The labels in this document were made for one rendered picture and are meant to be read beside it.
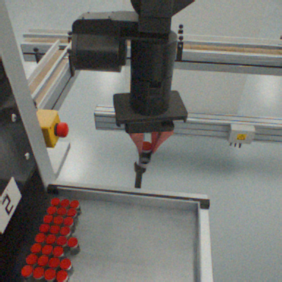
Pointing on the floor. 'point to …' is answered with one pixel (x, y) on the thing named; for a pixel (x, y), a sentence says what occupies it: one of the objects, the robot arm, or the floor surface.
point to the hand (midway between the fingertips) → (145, 148)
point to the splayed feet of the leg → (139, 175)
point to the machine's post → (24, 103)
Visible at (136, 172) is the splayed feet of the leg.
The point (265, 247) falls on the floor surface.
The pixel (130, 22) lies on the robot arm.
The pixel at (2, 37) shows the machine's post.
